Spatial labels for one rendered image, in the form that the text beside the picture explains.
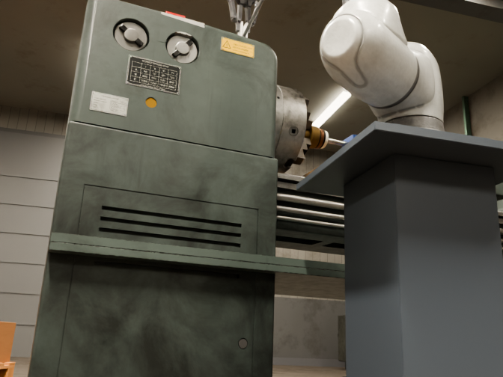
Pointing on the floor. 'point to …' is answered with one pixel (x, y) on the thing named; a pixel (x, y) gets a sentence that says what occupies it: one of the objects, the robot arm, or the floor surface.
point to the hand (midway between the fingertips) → (242, 32)
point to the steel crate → (342, 339)
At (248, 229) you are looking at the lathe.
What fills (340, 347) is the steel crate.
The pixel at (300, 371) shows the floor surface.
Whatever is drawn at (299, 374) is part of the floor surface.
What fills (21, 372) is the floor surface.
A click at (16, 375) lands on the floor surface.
